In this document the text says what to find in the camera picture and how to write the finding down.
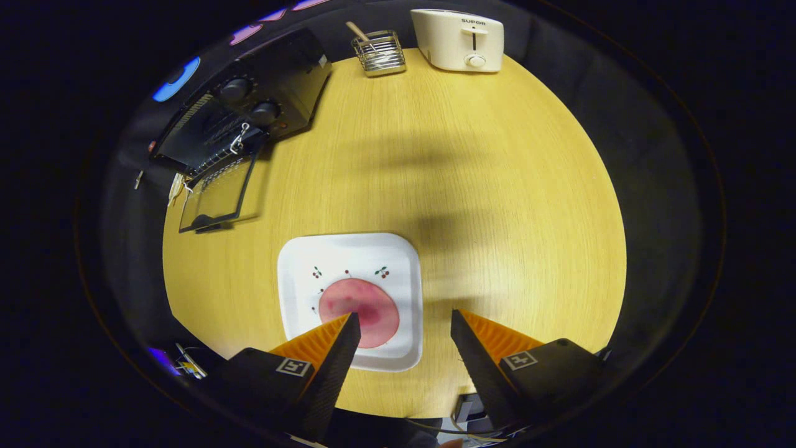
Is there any white square plate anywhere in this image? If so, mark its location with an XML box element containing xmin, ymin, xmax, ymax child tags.
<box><xmin>277</xmin><ymin>233</ymin><xmax>423</xmax><ymax>373</ymax></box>

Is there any white string tie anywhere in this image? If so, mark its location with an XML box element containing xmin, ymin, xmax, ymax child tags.
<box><xmin>167</xmin><ymin>173</ymin><xmax>193</xmax><ymax>207</ymax></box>
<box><xmin>229</xmin><ymin>122</ymin><xmax>251</xmax><ymax>155</ymax></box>

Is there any white bread toaster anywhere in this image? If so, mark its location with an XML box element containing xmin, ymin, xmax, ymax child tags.
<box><xmin>410</xmin><ymin>9</ymin><xmax>504</xmax><ymax>73</ymax></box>

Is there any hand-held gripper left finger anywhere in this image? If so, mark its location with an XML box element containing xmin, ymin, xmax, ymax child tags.
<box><xmin>211</xmin><ymin>312</ymin><xmax>361</xmax><ymax>444</ymax></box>

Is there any wooden spoon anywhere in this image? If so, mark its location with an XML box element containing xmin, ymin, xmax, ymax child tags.
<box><xmin>346</xmin><ymin>21</ymin><xmax>374</xmax><ymax>50</ymax></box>

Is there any wire mesh utensil holder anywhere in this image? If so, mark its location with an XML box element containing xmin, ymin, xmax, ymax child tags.
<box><xmin>351</xmin><ymin>30</ymin><xmax>407</xmax><ymax>77</ymax></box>

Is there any black toaster oven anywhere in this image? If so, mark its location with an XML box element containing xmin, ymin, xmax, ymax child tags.
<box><xmin>149</xmin><ymin>28</ymin><xmax>333</xmax><ymax>234</ymax></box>

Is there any black backdrop cloth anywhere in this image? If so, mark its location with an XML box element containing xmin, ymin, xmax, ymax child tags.
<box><xmin>99</xmin><ymin>0</ymin><xmax>710</xmax><ymax>349</ymax></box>

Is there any round pink food slice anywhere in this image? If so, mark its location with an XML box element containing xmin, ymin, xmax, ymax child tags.
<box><xmin>318</xmin><ymin>278</ymin><xmax>400</xmax><ymax>349</ymax></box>

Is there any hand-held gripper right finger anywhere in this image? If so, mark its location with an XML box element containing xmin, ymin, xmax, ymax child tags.
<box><xmin>450</xmin><ymin>309</ymin><xmax>616</xmax><ymax>436</ymax></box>

